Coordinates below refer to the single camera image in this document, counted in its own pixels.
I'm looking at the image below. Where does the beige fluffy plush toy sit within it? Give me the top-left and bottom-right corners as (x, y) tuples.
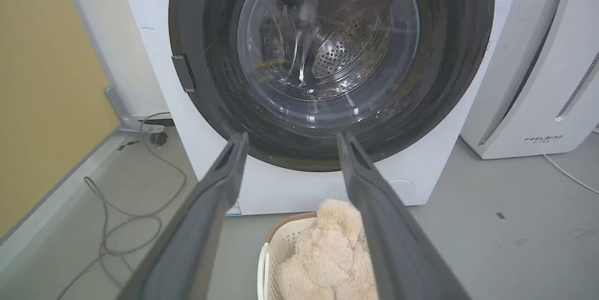
(277, 199), (379, 300)

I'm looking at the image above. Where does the white front-load washing machine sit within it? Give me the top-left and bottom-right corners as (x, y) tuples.
(116, 0), (527, 217)

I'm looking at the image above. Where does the white air purifier appliance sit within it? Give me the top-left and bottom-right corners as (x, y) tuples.
(460, 0), (599, 160)

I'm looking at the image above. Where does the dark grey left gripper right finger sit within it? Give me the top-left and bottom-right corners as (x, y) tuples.
(337, 132), (471, 300)

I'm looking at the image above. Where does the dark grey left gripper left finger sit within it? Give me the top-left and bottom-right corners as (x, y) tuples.
(117, 132), (249, 300)

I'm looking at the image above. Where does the white thin cable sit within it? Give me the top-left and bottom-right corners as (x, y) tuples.
(543, 128), (599, 195)

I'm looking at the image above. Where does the round dark washing machine door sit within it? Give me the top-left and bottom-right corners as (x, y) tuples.
(168, 0), (495, 172)

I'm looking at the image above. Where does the grey power cable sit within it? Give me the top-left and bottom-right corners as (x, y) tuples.
(56, 112), (187, 300)

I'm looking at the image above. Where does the white perforated laundry basket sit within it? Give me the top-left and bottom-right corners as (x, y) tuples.
(257, 212), (368, 300)

